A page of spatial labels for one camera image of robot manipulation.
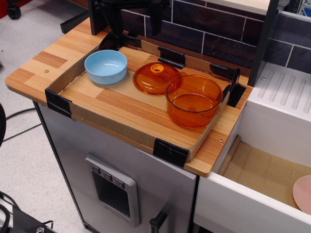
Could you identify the black caster wheel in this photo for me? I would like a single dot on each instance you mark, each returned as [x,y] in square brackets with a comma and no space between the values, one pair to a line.
[13,10]

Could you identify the grey toy dishwasher cabinet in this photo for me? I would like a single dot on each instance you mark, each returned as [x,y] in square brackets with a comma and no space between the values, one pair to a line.
[116,187]

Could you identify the cardboard fence with black tape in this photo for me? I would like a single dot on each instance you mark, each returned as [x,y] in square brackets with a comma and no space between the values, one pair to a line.
[142,120]

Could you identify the pink plate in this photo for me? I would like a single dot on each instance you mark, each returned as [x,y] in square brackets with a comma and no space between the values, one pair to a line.
[302,194]

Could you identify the light blue bowl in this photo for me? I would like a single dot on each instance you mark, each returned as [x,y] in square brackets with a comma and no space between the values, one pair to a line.
[106,67]

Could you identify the white toy sink unit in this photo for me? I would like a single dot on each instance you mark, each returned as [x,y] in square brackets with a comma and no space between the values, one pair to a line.
[251,188]

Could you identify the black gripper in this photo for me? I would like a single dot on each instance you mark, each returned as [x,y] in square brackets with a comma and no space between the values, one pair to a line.
[111,10]

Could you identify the black cabinet door handle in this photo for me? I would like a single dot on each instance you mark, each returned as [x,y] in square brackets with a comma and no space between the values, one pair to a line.
[156,223]

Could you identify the orange transparent pot lid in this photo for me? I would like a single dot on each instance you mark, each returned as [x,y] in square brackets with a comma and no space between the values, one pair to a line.
[153,78]

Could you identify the orange transparent pot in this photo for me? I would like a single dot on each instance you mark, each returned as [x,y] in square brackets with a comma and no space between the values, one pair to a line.
[192,101]

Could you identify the black metal floor bar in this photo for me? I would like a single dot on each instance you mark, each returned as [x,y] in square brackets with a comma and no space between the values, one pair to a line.
[71,23]

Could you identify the black equipment with cables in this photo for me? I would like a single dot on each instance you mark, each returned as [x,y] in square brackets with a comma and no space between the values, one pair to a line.
[14,220]

